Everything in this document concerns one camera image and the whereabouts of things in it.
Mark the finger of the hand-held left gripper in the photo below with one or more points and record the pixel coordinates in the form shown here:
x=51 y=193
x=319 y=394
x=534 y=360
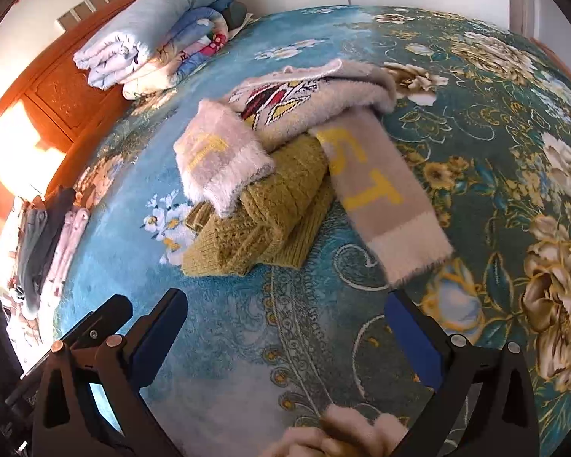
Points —
x=100 y=316

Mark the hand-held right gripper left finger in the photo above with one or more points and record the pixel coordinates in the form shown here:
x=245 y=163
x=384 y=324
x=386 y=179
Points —
x=157 y=338

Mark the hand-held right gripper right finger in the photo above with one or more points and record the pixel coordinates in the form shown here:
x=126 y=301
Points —
x=414 y=342

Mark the peach patterned sock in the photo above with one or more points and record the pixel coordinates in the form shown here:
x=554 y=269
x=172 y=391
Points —
x=323 y=104

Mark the folded colourful clothes pile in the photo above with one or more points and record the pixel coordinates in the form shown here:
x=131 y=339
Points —
x=190 y=47

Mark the person's right hand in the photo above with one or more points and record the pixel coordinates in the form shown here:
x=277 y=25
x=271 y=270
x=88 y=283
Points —
x=342 y=433

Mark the pink garment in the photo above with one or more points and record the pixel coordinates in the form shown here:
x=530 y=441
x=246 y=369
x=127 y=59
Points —
x=69 y=238

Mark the grey garment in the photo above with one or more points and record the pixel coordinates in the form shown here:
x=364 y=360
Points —
x=38 y=247

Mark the teal floral blanket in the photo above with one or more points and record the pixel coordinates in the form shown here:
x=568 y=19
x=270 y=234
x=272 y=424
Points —
x=266 y=333

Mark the olive green knitted sweater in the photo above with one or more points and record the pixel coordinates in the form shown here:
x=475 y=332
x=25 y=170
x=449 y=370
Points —
x=266 y=219

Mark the wooden bed headboard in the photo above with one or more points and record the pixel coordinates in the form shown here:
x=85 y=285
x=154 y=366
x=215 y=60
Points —
x=62 y=95

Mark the folded light blue quilt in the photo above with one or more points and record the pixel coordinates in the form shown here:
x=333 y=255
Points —
x=171 y=9

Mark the dark folded cloth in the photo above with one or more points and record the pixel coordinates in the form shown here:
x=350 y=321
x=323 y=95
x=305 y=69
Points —
x=235 y=14

